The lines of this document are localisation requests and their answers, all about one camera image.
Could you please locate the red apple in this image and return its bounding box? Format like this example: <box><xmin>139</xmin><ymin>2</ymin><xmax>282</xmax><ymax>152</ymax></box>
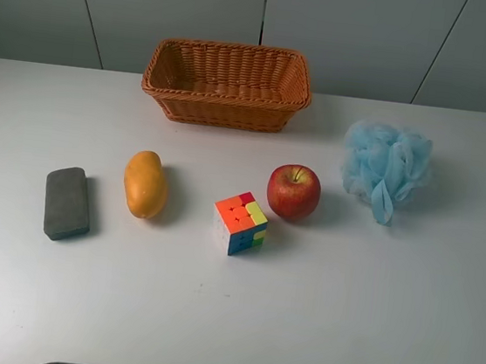
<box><xmin>266</xmin><ymin>164</ymin><xmax>321</xmax><ymax>221</ymax></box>

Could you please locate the multicolour puzzle cube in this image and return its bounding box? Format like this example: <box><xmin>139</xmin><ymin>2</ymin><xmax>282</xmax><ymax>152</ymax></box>
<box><xmin>214</xmin><ymin>191</ymin><xmax>269</xmax><ymax>256</ymax></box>

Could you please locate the orange wicker basket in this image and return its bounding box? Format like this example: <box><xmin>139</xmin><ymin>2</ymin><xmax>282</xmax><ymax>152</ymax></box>
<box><xmin>140</xmin><ymin>38</ymin><xmax>311</xmax><ymax>133</ymax></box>

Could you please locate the grey rectangular sponge block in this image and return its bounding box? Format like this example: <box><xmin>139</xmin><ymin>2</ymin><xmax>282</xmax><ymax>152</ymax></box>
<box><xmin>43</xmin><ymin>167</ymin><xmax>91</xmax><ymax>241</ymax></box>

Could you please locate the light blue bath pouf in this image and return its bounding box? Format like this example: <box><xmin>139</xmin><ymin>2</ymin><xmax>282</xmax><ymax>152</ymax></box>
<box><xmin>341</xmin><ymin>120</ymin><xmax>434</xmax><ymax>226</ymax></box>

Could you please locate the yellow mango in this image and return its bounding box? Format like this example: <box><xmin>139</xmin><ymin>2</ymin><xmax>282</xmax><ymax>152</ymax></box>
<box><xmin>124</xmin><ymin>150</ymin><xmax>168</xmax><ymax>220</ymax></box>

